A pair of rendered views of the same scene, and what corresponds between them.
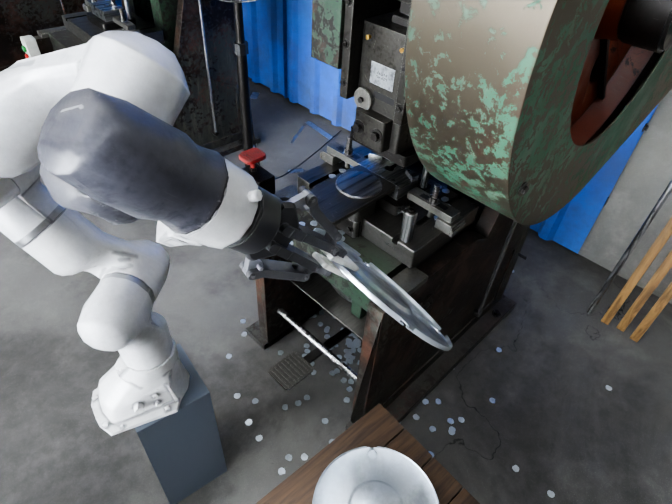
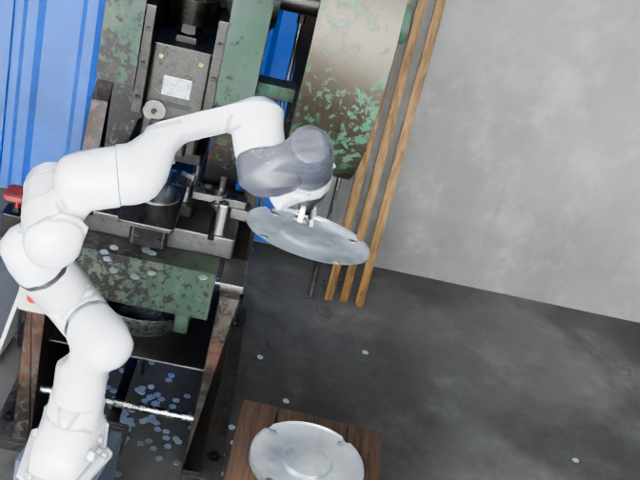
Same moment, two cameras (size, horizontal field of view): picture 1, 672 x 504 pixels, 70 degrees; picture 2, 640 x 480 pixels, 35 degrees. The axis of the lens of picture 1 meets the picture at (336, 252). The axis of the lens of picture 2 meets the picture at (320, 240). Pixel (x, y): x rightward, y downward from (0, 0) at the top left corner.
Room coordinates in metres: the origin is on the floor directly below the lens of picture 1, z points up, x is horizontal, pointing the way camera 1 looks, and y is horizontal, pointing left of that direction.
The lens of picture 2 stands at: (-0.83, 1.41, 2.02)
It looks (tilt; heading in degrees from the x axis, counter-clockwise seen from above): 28 degrees down; 312
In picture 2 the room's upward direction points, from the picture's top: 15 degrees clockwise
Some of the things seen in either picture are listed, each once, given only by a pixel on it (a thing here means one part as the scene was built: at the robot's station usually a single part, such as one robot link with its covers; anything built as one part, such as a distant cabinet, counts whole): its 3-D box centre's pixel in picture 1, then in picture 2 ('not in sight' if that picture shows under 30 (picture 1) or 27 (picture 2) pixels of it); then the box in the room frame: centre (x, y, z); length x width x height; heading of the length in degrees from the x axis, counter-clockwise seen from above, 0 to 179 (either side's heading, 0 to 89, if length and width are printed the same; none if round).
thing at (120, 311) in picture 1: (127, 328); (92, 359); (0.59, 0.41, 0.71); 0.18 x 0.11 x 0.25; 176
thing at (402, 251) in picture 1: (384, 198); (158, 207); (1.16, -0.13, 0.68); 0.45 x 0.30 x 0.06; 48
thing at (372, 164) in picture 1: (387, 175); (163, 181); (1.16, -0.13, 0.76); 0.15 x 0.09 x 0.05; 48
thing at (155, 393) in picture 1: (136, 376); (67, 432); (0.60, 0.44, 0.52); 0.22 x 0.19 x 0.14; 130
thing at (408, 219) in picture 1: (408, 224); (221, 217); (0.95, -0.18, 0.75); 0.03 x 0.03 x 0.10; 48
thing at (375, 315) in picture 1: (468, 277); (242, 270); (1.09, -0.42, 0.45); 0.92 x 0.12 x 0.90; 138
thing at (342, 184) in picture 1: (344, 210); (150, 223); (1.03, -0.01, 0.72); 0.25 x 0.14 x 0.14; 138
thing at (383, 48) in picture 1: (392, 82); (177, 90); (1.13, -0.10, 1.04); 0.17 x 0.15 x 0.30; 138
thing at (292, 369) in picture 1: (341, 335); (123, 390); (1.06, -0.04, 0.14); 0.59 x 0.10 x 0.05; 138
